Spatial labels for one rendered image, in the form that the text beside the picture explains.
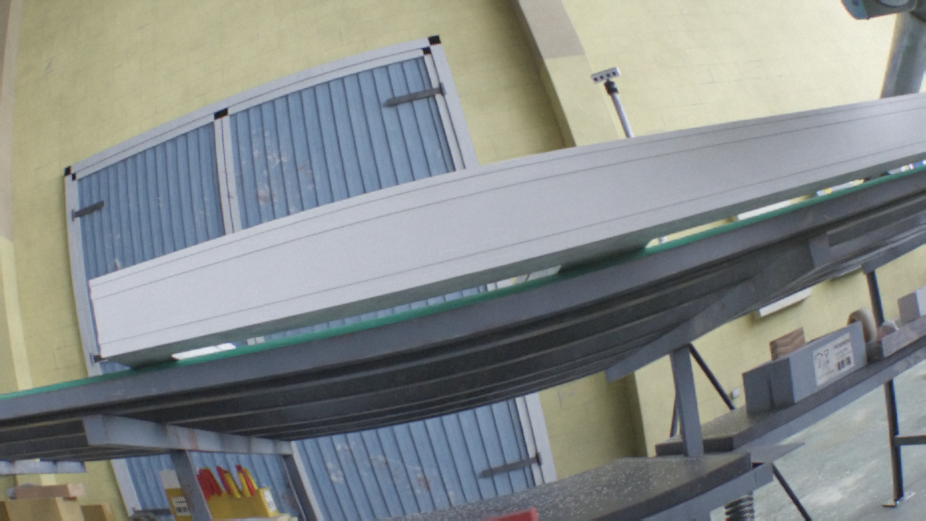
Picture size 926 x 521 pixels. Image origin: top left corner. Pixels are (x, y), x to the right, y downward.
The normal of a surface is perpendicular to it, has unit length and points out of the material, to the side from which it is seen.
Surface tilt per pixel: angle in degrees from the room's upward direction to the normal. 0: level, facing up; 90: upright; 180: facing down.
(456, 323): 90
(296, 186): 90
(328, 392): 90
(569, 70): 90
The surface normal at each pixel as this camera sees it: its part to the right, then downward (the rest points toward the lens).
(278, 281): 0.02, -0.21
